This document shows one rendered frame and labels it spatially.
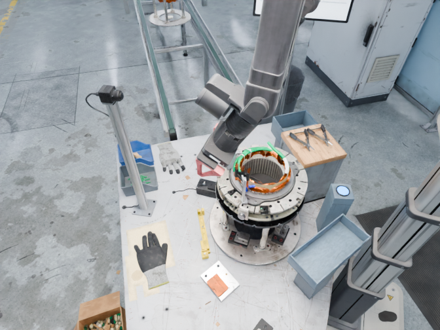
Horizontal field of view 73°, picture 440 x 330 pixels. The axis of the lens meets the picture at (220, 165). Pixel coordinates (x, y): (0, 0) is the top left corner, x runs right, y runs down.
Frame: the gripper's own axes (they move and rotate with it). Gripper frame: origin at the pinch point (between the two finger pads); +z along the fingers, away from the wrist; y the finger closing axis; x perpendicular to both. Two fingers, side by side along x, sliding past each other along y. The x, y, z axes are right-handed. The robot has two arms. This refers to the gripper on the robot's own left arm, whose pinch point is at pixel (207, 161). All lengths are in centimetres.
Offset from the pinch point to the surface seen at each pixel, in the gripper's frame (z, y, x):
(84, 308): 137, 22, -3
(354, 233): 10, -17, 55
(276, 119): 26, -64, 21
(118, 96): 16.0, -14.9, -31.0
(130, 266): 66, 11, 2
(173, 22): 107, -199, -75
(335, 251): 12, -8, 51
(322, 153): 14, -47, 40
